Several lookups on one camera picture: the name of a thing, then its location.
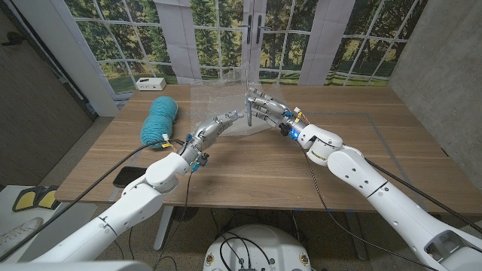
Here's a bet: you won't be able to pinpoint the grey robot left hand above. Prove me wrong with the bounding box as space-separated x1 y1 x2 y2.
176 110 245 166

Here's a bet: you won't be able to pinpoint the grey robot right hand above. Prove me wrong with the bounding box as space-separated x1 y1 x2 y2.
245 87 310 141

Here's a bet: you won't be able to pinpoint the grey orange handled scissors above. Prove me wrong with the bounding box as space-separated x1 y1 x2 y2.
245 63 254 128

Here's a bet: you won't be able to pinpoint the clear bubble wrap sheet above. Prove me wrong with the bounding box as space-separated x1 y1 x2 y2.
189 67 282 137

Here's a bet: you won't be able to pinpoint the teal yarn skein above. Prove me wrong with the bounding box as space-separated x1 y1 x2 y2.
139 96 179 150

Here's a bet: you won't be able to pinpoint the white power strip box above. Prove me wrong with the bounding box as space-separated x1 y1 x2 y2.
135 77 167 92

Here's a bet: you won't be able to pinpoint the black smartphone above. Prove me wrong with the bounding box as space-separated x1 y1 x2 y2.
112 166 148 189

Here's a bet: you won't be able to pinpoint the white table leg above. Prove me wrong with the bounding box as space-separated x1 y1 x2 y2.
153 206 175 252

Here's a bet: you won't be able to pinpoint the printed garden window backdrop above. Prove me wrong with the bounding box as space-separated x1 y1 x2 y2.
63 0 430 95

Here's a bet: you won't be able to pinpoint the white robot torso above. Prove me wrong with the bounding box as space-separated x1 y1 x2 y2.
203 224 313 271

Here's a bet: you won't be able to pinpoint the grey table leg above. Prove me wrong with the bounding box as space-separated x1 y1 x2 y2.
344 212 369 261

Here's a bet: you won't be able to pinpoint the dark wood door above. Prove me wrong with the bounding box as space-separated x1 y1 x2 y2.
0 7 95 187

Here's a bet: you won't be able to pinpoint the white sneaker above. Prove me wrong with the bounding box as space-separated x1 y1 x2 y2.
0 217 44 260

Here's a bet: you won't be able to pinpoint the thin braided left arm cable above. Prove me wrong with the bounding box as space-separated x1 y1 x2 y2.
153 169 194 271

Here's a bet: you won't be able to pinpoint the thin braided arm cable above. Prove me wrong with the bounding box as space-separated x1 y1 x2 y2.
153 169 194 271
300 145 436 271

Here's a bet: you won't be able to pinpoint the thin braided right arm cable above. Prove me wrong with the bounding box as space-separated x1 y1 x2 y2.
300 145 436 271

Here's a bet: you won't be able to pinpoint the black torso cable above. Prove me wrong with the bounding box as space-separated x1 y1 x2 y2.
219 231 273 270

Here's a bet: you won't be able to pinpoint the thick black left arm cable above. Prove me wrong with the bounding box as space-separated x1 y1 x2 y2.
0 139 185 263

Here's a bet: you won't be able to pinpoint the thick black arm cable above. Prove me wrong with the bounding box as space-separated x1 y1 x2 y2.
0 139 185 263
363 157 482 235

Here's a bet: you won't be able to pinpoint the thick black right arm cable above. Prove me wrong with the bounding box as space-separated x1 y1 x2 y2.
363 157 482 235

